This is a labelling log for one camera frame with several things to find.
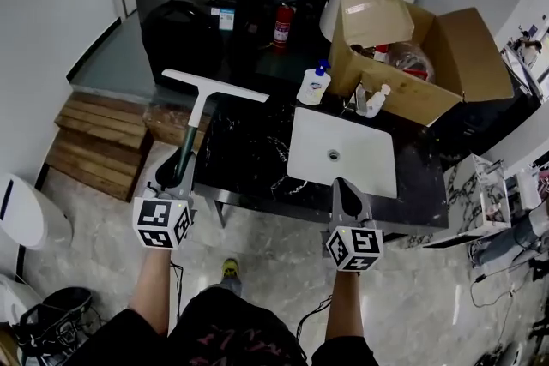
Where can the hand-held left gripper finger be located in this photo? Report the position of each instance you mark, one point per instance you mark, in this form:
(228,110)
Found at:
(161,171)
(191,180)

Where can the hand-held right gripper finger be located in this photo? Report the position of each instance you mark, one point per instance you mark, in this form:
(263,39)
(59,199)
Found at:
(338,205)
(361,208)

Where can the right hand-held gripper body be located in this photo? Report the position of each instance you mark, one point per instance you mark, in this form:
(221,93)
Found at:
(356,244)

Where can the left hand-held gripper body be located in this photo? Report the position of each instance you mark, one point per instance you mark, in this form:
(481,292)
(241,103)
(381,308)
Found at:
(156,223)

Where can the person's left forearm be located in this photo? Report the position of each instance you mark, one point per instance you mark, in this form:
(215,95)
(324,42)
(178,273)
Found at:
(150,287)

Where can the person's right forearm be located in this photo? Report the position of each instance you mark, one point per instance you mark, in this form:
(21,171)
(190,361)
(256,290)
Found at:
(345,304)

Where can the white sink basin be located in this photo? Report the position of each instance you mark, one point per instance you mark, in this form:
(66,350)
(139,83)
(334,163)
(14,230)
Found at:
(343,171)

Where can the black marble table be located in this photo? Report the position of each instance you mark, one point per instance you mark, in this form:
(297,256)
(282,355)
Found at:
(249,154)

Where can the wooden steps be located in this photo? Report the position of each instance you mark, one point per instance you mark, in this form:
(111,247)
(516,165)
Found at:
(98,145)

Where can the yellow shoe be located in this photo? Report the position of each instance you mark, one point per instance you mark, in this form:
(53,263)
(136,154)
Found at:
(230,268)

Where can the small white pump bottle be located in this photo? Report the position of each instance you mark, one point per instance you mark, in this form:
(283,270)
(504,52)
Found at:
(374,105)

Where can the white marble cabinet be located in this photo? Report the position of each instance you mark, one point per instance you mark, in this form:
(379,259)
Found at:
(467,205)

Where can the chrome faucet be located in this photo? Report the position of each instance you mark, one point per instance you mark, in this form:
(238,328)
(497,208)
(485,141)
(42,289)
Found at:
(360,98)

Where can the white soap bottle blue pump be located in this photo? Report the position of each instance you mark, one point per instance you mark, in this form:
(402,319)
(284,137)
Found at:
(311,88)

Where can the white trash bin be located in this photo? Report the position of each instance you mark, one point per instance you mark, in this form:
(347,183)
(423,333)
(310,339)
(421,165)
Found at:
(25,214)

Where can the person's black shirt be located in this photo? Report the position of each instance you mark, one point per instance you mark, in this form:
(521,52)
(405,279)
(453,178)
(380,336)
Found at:
(236,334)

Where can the dark grey washing machine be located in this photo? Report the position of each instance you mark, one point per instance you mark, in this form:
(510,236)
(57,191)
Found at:
(184,34)

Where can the black backpack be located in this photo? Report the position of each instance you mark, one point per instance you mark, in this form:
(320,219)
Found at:
(56,321)

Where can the black cabinet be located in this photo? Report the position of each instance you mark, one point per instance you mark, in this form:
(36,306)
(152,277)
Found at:
(480,120)

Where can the red fire extinguisher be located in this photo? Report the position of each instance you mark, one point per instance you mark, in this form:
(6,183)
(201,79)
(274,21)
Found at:
(283,28)

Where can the brown cardboard box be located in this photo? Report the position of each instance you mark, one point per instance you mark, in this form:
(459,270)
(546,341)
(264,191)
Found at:
(463,55)

